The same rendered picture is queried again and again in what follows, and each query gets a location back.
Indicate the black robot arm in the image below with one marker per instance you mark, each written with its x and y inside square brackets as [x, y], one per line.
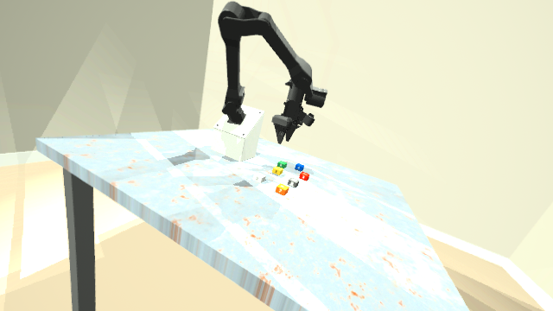
[236, 21]

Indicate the red block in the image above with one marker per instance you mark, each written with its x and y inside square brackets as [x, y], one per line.
[304, 176]

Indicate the yellow digit block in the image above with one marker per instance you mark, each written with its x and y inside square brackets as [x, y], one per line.
[277, 170]

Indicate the orange block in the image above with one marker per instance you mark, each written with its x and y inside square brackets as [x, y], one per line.
[282, 189]

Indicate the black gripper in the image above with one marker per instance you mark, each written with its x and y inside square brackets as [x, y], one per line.
[285, 124]

